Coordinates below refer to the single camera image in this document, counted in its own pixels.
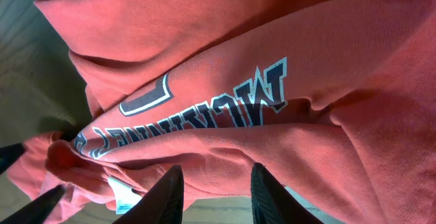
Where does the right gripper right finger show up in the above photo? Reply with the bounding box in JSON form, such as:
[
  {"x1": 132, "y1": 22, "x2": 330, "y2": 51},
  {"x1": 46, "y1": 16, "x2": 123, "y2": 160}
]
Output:
[{"x1": 251, "y1": 163, "x2": 322, "y2": 224}]

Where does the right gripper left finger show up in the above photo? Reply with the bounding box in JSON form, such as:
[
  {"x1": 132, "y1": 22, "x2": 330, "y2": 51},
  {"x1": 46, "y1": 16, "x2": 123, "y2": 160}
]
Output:
[{"x1": 114, "y1": 165, "x2": 184, "y2": 224}]

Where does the red t-shirt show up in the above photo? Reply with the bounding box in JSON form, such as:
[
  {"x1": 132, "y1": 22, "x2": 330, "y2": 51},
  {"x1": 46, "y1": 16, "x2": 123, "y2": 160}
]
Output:
[{"x1": 7, "y1": 0, "x2": 435, "y2": 223}]

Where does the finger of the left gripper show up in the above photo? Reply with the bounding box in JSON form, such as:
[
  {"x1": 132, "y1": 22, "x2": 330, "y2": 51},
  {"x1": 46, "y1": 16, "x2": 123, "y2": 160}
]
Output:
[
  {"x1": 1, "y1": 185, "x2": 65, "y2": 224},
  {"x1": 0, "y1": 144, "x2": 25, "y2": 174}
]

